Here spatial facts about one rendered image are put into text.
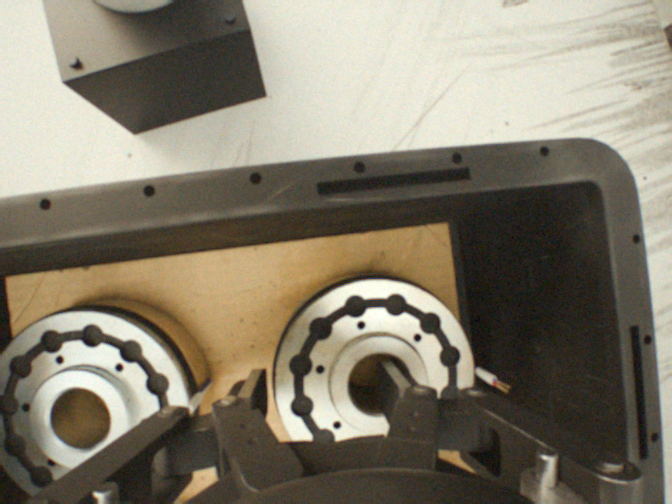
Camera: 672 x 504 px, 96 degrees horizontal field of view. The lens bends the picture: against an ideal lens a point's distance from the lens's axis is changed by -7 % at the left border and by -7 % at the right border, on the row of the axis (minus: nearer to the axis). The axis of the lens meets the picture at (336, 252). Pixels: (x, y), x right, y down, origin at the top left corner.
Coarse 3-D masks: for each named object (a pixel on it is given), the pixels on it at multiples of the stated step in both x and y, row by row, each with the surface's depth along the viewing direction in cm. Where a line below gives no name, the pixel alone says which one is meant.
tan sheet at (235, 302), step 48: (336, 240) 19; (384, 240) 19; (432, 240) 20; (48, 288) 18; (96, 288) 18; (144, 288) 18; (192, 288) 18; (240, 288) 19; (288, 288) 19; (432, 288) 20; (240, 336) 19; (192, 480) 18
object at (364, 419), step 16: (368, 336) 16; (384, 336) 16; (352, 352) 15; (368, 352) 15; (384, 352) 16; (400, 352) 16; (416, 352) 16; (336, 368) 15; (352, 368) 15; (416, 368) 16; (336, 384) 15; (336, 400) 15; (352, 400) 15; (352, 416) 15; (368, 416) 15; (368, 432) 15; (384, 432) 16
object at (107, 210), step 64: (64, 192) 8; (128, 192) 9; (192, 192) 9; (256, 192) 9; (320, 192) 10; (384, 192) 9; (448, 192) 9; (640, 256) 10; (640, 320) 10; (640, 384) 10; (640, 448) 10
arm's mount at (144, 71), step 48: (48, 0) 21; (192, 0) 22; (240, 0) 22; (96, 48) 21; (144, 48) 21; (192, 48) 22; (240, 48) 24; (96, 96) 23; (144, 96) 25; (192, 96) 28; (240, 96) 30
